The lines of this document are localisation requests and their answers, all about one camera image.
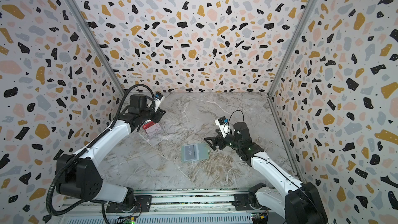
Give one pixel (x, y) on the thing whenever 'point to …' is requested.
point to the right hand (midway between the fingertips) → (211, 132)
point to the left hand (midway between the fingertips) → (163, 107)
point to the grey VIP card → (189, 152)
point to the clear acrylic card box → (154, 130)
